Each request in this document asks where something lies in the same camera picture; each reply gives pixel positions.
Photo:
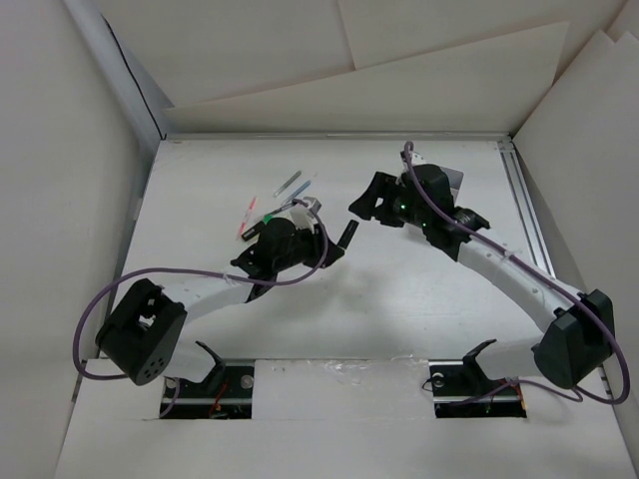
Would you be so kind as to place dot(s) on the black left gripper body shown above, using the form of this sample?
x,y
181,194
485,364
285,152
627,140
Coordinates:
x,y
308,247

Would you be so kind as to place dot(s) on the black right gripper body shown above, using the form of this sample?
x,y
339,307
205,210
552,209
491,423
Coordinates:
x,y
395,206

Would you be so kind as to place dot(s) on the green cap highlighter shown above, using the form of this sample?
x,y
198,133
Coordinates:
x,y
256,229

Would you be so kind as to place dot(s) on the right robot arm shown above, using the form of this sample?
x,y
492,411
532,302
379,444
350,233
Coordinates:
x,y
575,328

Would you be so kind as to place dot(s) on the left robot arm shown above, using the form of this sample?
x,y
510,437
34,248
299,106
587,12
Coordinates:
x,y
142,334

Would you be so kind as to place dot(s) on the light blue pen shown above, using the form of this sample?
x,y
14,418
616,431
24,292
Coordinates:
x,y
299,190

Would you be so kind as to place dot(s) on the grey green pen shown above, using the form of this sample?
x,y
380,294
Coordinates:
x,y
287,183

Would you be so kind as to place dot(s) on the pink clear pen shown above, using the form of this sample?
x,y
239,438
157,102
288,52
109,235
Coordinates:
x,y
247,217

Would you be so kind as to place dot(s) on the white compartment organizer box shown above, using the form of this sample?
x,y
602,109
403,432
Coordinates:
x,y
455,179

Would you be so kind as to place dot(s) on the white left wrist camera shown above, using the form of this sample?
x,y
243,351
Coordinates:
x,y
303,212

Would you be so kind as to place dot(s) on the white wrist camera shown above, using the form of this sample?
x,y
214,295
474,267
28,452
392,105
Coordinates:
x,y
416,159
303,212

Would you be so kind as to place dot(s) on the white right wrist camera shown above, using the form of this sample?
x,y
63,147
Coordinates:
x,y
416,159

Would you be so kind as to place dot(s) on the aluminium rail right side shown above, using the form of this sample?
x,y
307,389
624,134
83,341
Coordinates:
x,y
532,229

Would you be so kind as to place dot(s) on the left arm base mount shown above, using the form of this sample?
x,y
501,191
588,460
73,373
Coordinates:
x,y
230,399

